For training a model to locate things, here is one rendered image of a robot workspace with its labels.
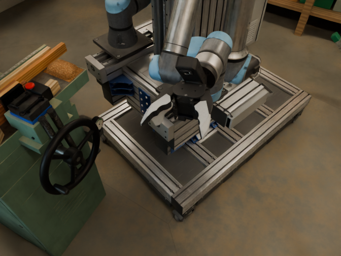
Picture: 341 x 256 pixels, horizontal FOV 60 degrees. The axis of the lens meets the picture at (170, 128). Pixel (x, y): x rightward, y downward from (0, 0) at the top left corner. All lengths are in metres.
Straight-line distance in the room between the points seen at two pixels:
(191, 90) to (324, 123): 1.94
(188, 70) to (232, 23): 0.44
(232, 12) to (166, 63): 0.27
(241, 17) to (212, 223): 1.21
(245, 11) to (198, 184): 0.99
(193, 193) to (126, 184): 0.49
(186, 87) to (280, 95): 1.66
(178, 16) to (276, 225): 1.39
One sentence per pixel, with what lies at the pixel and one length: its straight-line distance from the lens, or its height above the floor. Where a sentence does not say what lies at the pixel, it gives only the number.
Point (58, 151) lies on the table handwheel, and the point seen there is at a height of 0.82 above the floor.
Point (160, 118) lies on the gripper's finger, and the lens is 0.66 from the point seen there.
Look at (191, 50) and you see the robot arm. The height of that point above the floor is 1.05.
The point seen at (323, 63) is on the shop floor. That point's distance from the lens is 3.09.
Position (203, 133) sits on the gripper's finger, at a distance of 0.57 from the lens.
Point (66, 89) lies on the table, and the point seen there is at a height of 0.89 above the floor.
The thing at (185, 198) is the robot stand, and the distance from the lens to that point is 1.63.
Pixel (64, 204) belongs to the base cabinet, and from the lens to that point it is 1.59.
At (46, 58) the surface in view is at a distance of 1.35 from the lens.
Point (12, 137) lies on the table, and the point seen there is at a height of 0.89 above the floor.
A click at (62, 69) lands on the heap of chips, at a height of 0.93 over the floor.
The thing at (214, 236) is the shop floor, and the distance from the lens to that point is 1.81.
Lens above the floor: 1.68
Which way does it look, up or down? 50 degrees down
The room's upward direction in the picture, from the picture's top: straight up
